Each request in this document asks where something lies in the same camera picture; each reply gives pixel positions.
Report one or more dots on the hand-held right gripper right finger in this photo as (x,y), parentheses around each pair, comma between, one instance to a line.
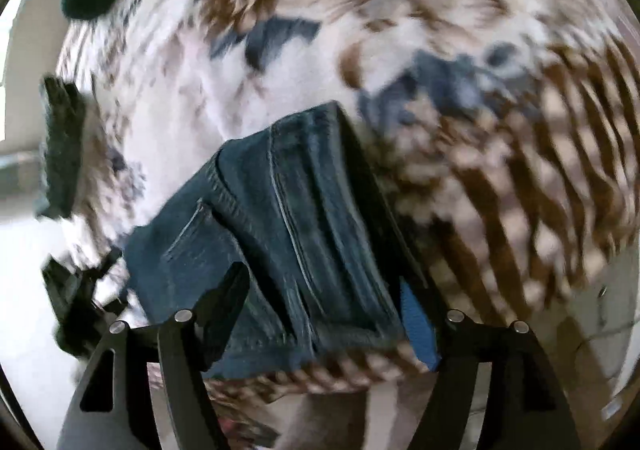
(417,325)

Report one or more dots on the bed with floral quilt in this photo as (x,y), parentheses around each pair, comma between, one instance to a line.
(175,95)

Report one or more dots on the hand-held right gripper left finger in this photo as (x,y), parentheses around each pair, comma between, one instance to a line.
(225,300)

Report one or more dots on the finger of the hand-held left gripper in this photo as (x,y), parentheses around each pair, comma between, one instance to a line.
(61,155)

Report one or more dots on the brown checked bed sheet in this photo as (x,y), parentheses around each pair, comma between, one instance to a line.
(550,170)

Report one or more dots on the dark blue jeans pants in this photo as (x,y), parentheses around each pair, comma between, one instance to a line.
(300,230)

